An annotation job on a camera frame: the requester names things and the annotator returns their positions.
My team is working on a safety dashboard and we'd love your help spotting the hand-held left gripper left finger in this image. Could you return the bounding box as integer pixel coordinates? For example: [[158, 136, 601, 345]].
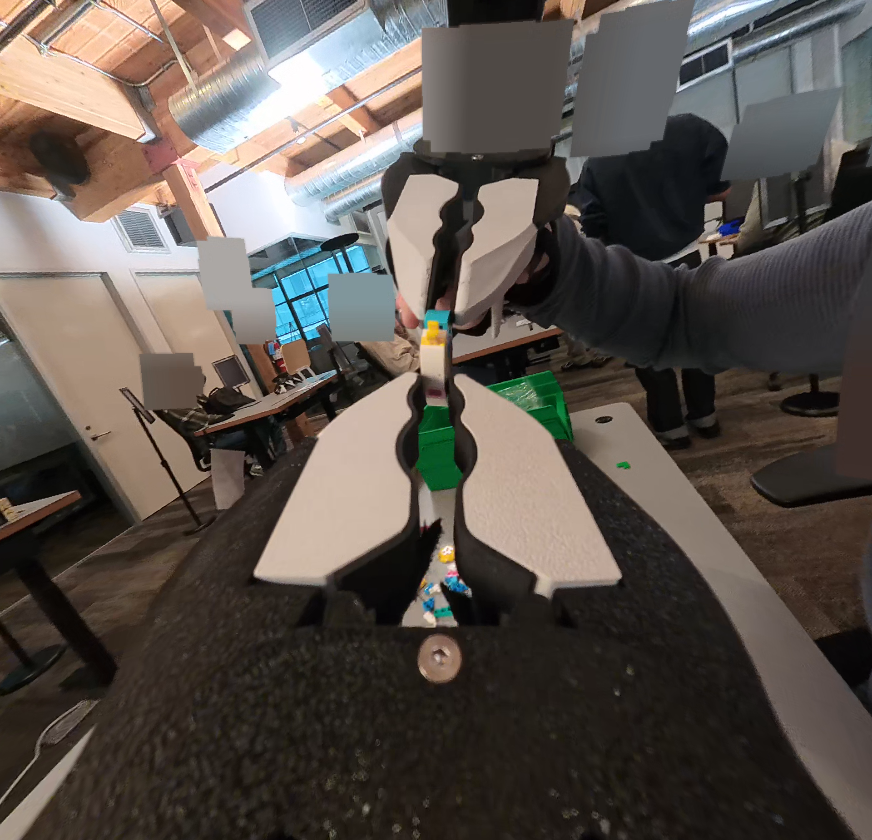
[[252, 372, 431, 613]]

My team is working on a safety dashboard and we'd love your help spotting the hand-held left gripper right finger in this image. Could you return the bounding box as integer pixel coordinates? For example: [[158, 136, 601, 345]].
[[452, 373, 624, 611]]

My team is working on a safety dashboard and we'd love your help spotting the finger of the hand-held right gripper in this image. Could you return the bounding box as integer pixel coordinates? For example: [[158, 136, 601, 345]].
[[451, 177, 544, 341], [386, 173, 466, 315]]

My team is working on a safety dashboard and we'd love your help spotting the multicoloured lego wing assembly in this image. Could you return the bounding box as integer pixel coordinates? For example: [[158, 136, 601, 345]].
[[417, 311, 456, 410]]

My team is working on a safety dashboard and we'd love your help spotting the person's right forearm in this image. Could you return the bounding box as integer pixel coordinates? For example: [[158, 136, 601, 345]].
[[528, 203, 872, 379]]

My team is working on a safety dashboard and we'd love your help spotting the pile of loose lego pieces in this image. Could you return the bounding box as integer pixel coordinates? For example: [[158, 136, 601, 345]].
[[414, 519, 472, 628]]

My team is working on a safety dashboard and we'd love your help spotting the person's right hand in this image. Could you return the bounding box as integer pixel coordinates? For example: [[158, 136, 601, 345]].
[[395, 288, 456, 331]]

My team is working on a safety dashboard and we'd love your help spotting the black disc floor lamp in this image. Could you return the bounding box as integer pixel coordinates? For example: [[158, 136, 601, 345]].
[[320, 232, 372, 296]]

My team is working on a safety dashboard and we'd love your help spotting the stack of green plastic bins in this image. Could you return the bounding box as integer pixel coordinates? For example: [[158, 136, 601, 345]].
[[416, 370, 575, 492]]

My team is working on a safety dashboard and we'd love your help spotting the wood-edged office desk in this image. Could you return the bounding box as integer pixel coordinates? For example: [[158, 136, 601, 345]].
[[0, 490, 118, 697], [194, 370, 342, 461]]

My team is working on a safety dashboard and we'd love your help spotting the large paned window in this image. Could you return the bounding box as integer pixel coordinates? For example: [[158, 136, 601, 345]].
[[272, 268, 332, 344]]

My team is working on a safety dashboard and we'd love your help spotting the black floor stand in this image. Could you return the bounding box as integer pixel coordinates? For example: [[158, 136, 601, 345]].
[[119, 385, 213, 536]]

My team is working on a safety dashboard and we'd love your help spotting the ceiling air vent unit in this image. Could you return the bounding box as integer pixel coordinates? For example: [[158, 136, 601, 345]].
[[244, 0, 372, 71]]

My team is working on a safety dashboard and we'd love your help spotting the wooden support column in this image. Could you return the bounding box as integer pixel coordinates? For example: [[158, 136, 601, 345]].
[[162, 161, 227, 243]]

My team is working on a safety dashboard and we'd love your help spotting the black round floor base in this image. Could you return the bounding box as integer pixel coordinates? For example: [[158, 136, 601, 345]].
[[751, 445, 872, 509]]

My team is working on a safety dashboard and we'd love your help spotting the white door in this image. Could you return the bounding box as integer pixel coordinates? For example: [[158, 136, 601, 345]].
[[0, 272, 168, 522]]

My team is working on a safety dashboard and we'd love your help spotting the black round ceiling speaker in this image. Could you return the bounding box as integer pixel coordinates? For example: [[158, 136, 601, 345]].
[[29, 129, 92, 202]]

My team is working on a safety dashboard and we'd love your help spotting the narrow silver air duct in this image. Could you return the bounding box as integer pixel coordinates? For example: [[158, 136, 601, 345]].
[[285, 114, 437, 224]]

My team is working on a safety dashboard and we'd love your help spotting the large silver air duct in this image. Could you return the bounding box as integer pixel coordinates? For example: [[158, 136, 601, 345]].
[[168, 0, 426, 154]]

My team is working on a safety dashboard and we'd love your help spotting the white wall vent grille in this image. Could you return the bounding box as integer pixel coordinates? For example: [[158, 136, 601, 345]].
[[112, 208, 170, 252]]

